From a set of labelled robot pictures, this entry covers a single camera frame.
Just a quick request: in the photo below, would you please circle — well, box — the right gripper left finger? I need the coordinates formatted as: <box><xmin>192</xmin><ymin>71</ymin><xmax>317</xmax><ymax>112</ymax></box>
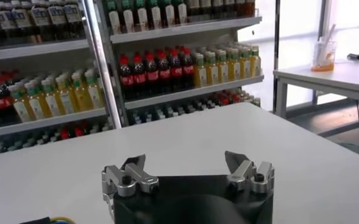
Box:
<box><xmin>101</xmin><ymin>153</ymin><xmax>160</xmax><ymax>198</ymax></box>

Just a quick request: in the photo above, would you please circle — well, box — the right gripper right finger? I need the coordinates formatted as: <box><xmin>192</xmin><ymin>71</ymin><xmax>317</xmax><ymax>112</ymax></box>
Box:
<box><xmin>224</xmin><ymin>150</ymin><xmax>275</xmax><ymax>194</ymax></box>

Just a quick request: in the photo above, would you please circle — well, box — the yellow tea bottle green label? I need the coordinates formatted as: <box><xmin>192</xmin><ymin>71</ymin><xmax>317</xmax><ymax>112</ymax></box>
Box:
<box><xmin>84</xmin><ymin>69</ymin><xmax>105</xmax><ymax>110</ymax></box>
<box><xmin>250</xmin><ymin>45</ymin><xmax>263</xmax><ymax>78</ymax></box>
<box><xmin>228</xmin><ymin>48</ymin><xmax>242</xmax><ymax>82</ymax></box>
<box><xmin>217</xmin><ymin>50</ymin><xmax>230</xmax><ymax>84</ymax></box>
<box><xmin>193</xmin><ymin>53</ymin><xmax>208</xmax><ymax>88</ymax></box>
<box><xmin>205</xmin><ymin>51</ymin><xmax>220</xmax><ymax>86</ymax></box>
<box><xmin>24</xmin><ymin>81</ymin><xmax>46</xmax><ymax>121</ymax></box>
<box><xmin>55</xmin><ymin>75</ymin><xmax>77</xmax><ymax>115</ymax></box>
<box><xmin>71</xmin><ymin>72</ymin><xmax>92</xmax><ymax>112</ymax></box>
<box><xmin>41</xmin><ymin>78</ymin><xmax>62</xmax><ymax>118</ymax></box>
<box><xmin>240</xmin><ymin>47</ymin><xmax>253</xmax><ymax>80</ymax></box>
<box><xmin>8</xmin><ymin>84</ymin><xmax>31</xmax><ymax>123</ymax></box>

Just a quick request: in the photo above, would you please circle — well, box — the clear cup orange content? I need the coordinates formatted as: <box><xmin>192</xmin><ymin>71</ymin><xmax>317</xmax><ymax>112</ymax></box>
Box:
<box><xmin>311</xmin><ymin>23</ymin><xmax>338</xmax><ymax>73</ymax></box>

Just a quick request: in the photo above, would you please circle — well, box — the grey metal shelf unit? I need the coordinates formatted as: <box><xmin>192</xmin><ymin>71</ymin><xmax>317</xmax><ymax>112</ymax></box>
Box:
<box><xmin>0</xmin><ymin>0</ymin><xmax>124</xmax><ymax>159</ymax></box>
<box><xmin>95</xmin><ymin>0</ymin><xmax>265</xmax><ymax>127</ymax></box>

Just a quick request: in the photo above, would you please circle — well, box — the dark bottle beige label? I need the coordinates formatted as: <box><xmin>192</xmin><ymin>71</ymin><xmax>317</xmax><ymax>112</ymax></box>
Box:
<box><xmin>199</xmin><ymin>0</ymin><xmax>213</xmax><ymax>24</ymax></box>
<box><xmin>187</xmin><ymin>0</ymin><xmax>201</xmax><ymax>25</ymax></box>

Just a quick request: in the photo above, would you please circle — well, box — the yellow blue wire bundle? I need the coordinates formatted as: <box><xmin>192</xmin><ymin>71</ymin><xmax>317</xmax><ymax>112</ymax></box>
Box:
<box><xmin>49</xmin><ymin>215</ymin><xmax>76</xmax><ymax>224</ymax></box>

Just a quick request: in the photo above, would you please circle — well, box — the white table grey frame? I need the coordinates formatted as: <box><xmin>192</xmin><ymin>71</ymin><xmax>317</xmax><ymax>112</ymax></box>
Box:
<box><xmin>272</xmin><ymin>59</ymin><xmax>359</xmax><ymax>161</ymax></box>

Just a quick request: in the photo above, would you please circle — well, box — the black metal frame post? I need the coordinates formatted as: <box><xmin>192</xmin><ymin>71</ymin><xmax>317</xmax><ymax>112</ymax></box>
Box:
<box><xmin>272</xmin><ymin>0</ymin><xmax>282</xmax><ymax>113</ymax></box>

